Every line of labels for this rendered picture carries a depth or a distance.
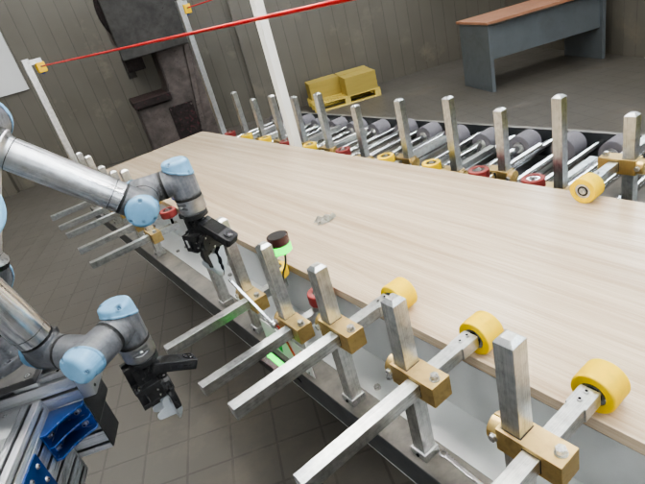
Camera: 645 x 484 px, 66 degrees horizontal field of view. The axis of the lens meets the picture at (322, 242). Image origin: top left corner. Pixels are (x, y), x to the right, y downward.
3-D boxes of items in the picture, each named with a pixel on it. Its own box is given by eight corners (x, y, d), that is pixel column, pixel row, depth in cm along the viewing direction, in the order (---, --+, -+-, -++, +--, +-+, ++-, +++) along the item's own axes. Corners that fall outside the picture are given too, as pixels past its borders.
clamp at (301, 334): (301, 345, 137) (297, 330, 135) (275, 326, 148) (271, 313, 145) (317, 334, 140) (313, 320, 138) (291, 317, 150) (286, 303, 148)
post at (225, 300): (225, 308, 187) (180, 201, 167) (219, 303, 191) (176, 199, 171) (234, 302, 189) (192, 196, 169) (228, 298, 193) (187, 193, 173)
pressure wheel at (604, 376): (600, 375, 83) (561, 375, 90) (625, 416, 83) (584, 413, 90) (617, 354, 86) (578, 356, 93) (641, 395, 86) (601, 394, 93)
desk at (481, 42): (609, 58, 623) (609, -14, 586) (492, 93, 608) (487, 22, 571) (567, 53, 693) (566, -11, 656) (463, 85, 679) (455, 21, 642)
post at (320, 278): (358, 421, 132) (314, 270, 110) (349, 414, 135) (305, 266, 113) (368, 412, 134) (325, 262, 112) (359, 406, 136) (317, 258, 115)
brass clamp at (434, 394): (433, 411, 94) (430, 392, 92) (384, 378, 105) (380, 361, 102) (454, 392, 97) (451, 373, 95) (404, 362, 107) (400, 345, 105)
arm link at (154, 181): (114, 192, 122) (158, 179, 124) (118, 180, 132) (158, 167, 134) (128, 221, 126) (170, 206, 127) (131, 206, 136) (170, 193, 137)
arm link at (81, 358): (57, 384, 103) (93, 349, 112) (96, 388, 98) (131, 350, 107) (37, 356, 99) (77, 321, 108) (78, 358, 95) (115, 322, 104)
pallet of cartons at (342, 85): (368, 87, 813) (364, 64, 796) (383, 94, 748) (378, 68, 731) (307, 106, 803) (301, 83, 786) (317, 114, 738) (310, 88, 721)
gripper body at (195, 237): (205, 240, 148) (191, 205, 143) (226, 242, 143) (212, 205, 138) (188, 254, 143) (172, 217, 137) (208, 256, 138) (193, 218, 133)
